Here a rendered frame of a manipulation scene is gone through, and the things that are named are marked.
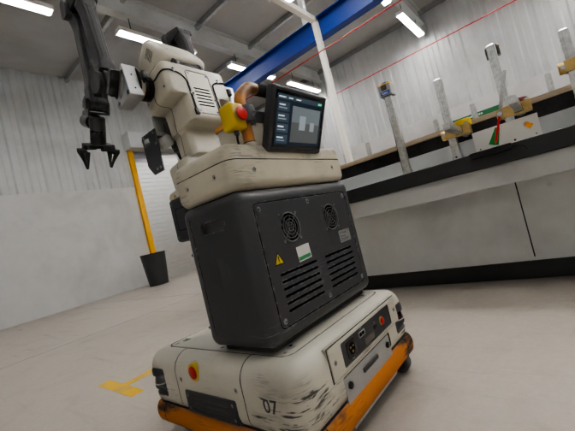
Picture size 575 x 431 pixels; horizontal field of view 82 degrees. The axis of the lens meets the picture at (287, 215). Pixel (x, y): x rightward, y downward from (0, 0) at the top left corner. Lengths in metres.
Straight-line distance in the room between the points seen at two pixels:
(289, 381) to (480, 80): 8.88
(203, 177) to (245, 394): 0.54
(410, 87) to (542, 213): 7.89
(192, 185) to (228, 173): 0.15
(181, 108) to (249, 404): 0.96
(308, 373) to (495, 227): 1.55
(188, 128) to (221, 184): 0.50
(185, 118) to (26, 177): 7.18
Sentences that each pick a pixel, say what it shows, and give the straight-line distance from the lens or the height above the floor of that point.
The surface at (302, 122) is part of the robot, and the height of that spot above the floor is 0.86.
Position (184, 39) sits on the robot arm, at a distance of 1.82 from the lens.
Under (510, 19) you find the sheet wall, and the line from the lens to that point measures 9.56.
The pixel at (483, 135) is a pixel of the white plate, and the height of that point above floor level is 0.78.
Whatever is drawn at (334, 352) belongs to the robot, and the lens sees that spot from 0.87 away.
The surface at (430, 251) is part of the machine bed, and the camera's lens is 2.21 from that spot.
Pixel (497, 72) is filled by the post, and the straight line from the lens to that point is 1.92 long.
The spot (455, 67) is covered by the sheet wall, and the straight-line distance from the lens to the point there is 9.52.
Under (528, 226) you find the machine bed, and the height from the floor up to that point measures 0.28.
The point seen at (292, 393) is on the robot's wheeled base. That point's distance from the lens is 0.80.
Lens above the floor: 0.58
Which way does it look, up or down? 2 degrees up
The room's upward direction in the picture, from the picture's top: 14 degrees counter-clockwise
